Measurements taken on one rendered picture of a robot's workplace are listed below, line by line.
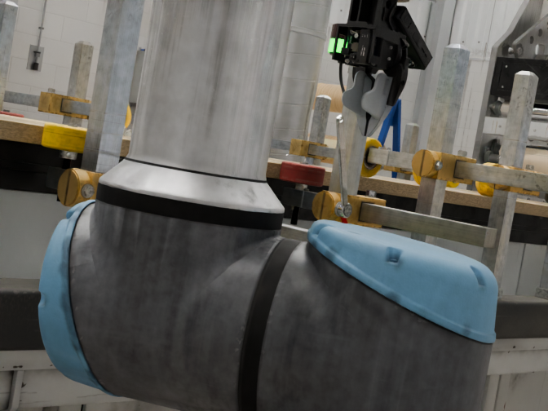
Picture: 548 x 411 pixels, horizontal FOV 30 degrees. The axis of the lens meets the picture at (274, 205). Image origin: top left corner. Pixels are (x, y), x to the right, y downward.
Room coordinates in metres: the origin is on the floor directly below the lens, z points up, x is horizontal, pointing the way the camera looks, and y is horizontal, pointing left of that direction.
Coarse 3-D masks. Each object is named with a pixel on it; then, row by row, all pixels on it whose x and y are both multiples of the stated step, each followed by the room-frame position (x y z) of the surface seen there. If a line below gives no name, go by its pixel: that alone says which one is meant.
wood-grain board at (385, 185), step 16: (0, 128) 1.45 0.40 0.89; (16, 128) 1.47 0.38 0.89; (32, 128) 1.49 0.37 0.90; (128, 144) 1.61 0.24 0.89; (272, 160) 2.31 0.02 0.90; (272, 176) 1.85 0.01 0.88; (384, 192) 2.09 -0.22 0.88; (400, 192) 2.12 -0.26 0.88; (416, 192) 2.16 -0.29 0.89; (448, 192) 2.24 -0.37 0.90; (464, 192) 2.32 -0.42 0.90; (528, 208) 2.49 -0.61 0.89; (544, 208) 2.54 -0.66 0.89
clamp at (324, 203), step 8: (320, 192) 1.70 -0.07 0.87; (328, 192) 1.69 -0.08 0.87; (336, 192) 1.70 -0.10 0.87; (320, 200) 1.70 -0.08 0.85; (328, 200) 1.68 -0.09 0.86; (336, 200) 1.68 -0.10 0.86; (352, 200) 1.71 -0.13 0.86; (360, 200) 1.72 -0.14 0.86; (368, 200) 1.73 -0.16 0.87; (376, 200) 1.75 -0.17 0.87; (384, 200) 1.77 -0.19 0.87; (312, 208) 1.71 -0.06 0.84; (320, 208) 1.69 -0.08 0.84; (328, 208) 1.68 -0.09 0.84; (352, 208) 1.71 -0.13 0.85; (360, 208) 1.72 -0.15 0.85; (320, 216) 1.69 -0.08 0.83; (328, 216) 1.68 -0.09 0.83; (336, 216) 1.69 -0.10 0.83; (352, 216) 1.71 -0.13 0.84; (360, 224) 1.73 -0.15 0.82; (368, 224) 1.74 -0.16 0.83; (376, 224) 1.76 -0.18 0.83
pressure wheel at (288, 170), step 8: (288, 168) 1.82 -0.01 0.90; (296, 168) 1.81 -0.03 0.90; (304, 168) 1.81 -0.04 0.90; (312, 168) 1.81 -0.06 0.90; (320, 168) 1.82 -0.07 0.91; (280, 176) 1.84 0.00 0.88; (288, 176) 1.82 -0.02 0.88; (296, 176) 1.81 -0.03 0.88; (304, 176) 1.81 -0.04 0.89; (312, 176) 1.81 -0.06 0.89; (320, 176) 1.83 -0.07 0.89; (296, 184) 1.84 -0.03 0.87; (304, 184) 1.84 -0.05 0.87; (312, 184) 1.81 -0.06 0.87; (320, 184) 1.83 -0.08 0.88; (296, 208) 1.84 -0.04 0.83; (296, 216) 1.84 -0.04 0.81; (296, 224) 1.84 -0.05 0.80
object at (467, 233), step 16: (288, 192) 1.84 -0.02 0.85; (304, 192) 1.82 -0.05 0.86; (368, 208) 1.71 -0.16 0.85; (384, 208) 1.69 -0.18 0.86; (384, 224) 1.69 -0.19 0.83; (400, 224) 1.66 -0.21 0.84; (416, 224) 1.64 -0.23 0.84; (432, 224) 1.62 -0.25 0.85; (448, 224) 1.60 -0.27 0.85; (464, 224) 1.58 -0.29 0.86; (464, 240) 1.58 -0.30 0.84; (480, 240) 1.55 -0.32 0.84
